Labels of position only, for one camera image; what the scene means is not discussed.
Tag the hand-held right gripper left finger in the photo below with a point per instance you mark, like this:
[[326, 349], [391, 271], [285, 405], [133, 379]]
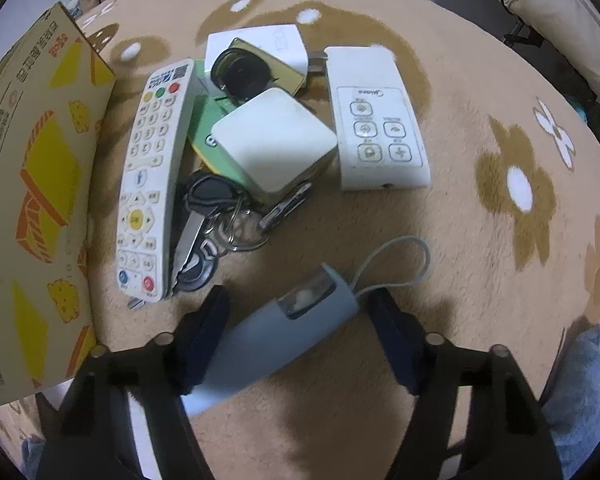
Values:
[[205, 340]]

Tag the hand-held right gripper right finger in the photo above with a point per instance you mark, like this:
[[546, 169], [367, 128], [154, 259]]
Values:
[[395, 330]]

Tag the bunch of keys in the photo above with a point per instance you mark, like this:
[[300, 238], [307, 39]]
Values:
[[207, 195]]

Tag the long white TV remote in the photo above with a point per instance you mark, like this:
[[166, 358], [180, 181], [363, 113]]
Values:
[[145, 160]]

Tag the white fan remote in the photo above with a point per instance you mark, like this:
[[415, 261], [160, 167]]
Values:
[[375, 110]]

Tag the yellow printed cardboard box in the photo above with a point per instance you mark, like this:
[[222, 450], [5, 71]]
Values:
[[40, 185]]

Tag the person's blue jeans leg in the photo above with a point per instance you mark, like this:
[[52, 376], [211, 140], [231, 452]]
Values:
[[585, 385]]

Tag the white square power adapter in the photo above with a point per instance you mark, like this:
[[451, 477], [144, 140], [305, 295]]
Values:
[[270, 140]]

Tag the green yellow-rimmed card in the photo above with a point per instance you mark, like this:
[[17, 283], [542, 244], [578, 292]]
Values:
[[205, 125]]

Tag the gold case with black lens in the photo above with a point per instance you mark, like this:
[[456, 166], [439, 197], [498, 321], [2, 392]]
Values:
[[240, 72]]

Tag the white adapter with plug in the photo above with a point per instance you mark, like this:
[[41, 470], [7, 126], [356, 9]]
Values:
[[280, 40]]

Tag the white quilt bedding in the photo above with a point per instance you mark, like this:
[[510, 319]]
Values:
[[555, 10]]

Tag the black metal chair frame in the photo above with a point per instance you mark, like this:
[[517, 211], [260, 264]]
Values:
[[520, 35]]

